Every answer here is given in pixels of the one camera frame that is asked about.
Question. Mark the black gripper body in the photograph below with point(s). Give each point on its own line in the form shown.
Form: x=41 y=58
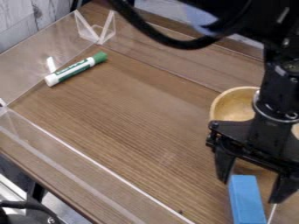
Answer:
x=264 y=143

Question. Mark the black metal mount bottom left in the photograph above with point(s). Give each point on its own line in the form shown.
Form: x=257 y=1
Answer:
x=29 y=204

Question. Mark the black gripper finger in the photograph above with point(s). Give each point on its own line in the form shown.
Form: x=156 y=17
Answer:
x=284 y=187
x=224 y=161

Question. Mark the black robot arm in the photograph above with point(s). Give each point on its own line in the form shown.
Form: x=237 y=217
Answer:
x=268 y=21

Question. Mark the green and white marker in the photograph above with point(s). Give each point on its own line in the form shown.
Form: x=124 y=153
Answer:
x=76 y=68

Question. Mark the blue rectangular block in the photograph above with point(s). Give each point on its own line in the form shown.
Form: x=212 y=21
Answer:
x=244 y=200

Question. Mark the clear acrylic tray walls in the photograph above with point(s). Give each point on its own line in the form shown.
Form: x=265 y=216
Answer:
x=113 y=138

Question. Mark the brown wooden bowl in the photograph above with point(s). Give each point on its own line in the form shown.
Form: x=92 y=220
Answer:
x=237 y=105

